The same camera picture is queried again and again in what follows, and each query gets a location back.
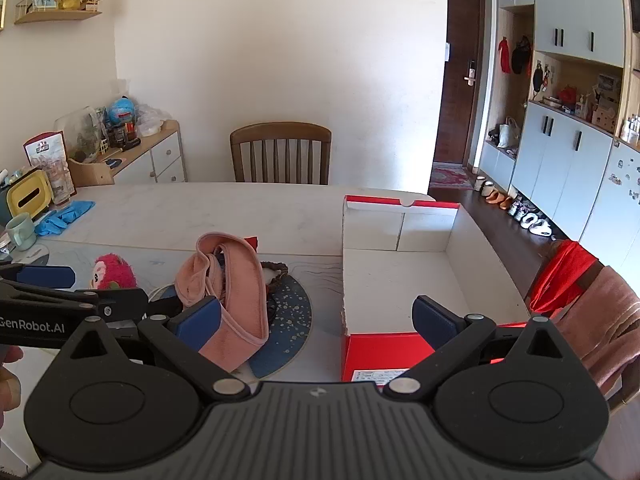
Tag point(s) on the brown entrance door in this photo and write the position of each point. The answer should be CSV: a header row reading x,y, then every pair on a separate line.
x,y
457,110

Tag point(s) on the pink fleece cloth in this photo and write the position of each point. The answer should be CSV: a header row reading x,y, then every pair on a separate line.
x,y
240,280

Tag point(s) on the row of shoes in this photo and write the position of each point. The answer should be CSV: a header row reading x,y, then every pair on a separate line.
x,y
535,222

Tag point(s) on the wooden wall shelf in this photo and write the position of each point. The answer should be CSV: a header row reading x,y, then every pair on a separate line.
x,y
55,16

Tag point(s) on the white and wood sideboard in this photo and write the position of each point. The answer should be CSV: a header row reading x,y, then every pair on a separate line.
x,y
165,155

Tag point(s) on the white tote bag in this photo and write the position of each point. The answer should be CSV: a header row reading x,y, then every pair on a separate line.
x,y
509,135

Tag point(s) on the black hanging bag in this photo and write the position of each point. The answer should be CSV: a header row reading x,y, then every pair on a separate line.
x,y
522,57

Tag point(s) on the red knotted scarf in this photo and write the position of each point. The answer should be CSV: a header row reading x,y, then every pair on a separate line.
x,y
252,242

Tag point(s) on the blue speckled round placemat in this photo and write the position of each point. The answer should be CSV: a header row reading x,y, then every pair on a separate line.
x,y
290,320

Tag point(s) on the red patterned rug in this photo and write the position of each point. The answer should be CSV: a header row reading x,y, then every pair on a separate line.
x,y
447,177

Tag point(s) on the red and white printed bag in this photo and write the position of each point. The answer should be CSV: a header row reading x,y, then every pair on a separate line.
x,y
45,152

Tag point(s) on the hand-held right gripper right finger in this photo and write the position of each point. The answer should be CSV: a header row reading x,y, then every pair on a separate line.
x,y
430,322

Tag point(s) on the pink fringed scarf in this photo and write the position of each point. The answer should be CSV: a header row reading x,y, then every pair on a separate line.
x,y
610,315

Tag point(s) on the clear plastic bag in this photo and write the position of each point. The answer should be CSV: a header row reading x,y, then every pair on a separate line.
x,y
150,120

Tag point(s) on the glass terrarium bowl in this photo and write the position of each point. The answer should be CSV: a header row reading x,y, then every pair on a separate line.
x,y
82,135

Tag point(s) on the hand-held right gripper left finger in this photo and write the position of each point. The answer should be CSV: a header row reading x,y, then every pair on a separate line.
x,y
200,322

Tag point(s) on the yellow tissue box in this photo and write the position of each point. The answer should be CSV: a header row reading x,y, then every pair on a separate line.
x,y
30,195

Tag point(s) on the pale green mug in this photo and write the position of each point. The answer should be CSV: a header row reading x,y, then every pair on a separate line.
x,y
22,232

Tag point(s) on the pink plush doll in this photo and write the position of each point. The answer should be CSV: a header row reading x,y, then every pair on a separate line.
x,y
117,270

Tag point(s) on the blue round toy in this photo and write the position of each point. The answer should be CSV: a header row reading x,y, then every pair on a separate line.
x,y
122,109

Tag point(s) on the red cardboard box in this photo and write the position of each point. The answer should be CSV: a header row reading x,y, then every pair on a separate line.
x,y
400,280

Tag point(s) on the person's left hand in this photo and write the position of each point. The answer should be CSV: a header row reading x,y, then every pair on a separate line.
x,y
9,392

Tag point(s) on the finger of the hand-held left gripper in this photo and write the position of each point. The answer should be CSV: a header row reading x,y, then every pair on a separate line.
x,y
115,302
47,276

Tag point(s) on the red hanging garment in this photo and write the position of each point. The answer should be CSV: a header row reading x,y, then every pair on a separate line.
x,y
504,57

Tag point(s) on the wooden tray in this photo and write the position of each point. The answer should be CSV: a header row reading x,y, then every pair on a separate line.
x,y
92,172

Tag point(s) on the wooden chair with black seat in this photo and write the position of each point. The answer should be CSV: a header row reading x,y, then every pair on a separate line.
x,y
625,385

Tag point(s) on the blue rubber gloves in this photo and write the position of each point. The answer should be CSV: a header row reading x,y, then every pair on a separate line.
x,y
60,220

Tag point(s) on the white wall cabinet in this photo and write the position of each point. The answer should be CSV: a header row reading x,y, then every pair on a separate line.
x,y
565,160

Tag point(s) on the wooden slat-back chair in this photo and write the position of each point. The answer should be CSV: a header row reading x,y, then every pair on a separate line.
x,y
280,131

